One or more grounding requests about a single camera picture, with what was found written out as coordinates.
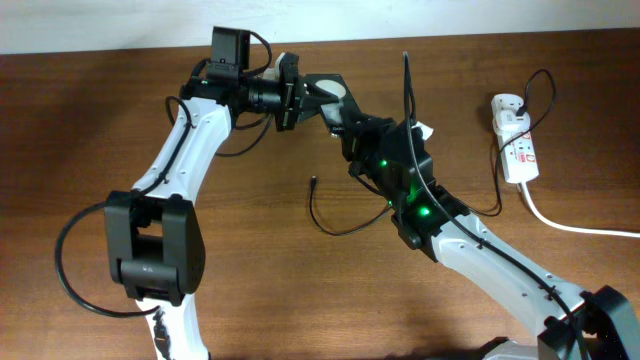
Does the black smartphone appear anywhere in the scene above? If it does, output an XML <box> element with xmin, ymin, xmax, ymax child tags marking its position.
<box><xmin>297</xmin><ymin>74</ymin><xmax>361</xmax><ymax>137</ymax></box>

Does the black usb charging cable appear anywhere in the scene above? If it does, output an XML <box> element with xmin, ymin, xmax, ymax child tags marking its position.
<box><xmin>308</xmin><ymin>68</ymin><xmax>557</xmax><ymax>237</ymax></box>

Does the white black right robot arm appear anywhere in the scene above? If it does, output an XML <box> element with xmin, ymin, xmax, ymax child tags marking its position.
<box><xmin>337</xmin><ymin>115</ymin><xmax>639</xmax><ymax>359</ymax></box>

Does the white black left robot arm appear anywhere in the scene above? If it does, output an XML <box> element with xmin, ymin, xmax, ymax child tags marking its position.
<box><xmin>105</xmin><ymin>27</ymin><xmax>347</xmax><ymax>359</ymax></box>

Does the white usb charger adapter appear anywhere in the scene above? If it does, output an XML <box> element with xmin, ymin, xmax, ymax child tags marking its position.
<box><xmin>493</xmin><ymin>110</ymin><xmax>531</xmax><ymax>135</ymax></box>

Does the white power strip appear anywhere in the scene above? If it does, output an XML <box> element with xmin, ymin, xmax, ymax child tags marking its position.
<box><xmin>491</xmin><ymin>94</ymin><xmax>539</xmax><ymax>184</ymax></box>

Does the white power strip cord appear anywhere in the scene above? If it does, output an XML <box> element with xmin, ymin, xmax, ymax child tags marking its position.
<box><xmin>518</xmin><ymin>181</ymin><xmax>640</xmax><ymax>239</ymax></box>

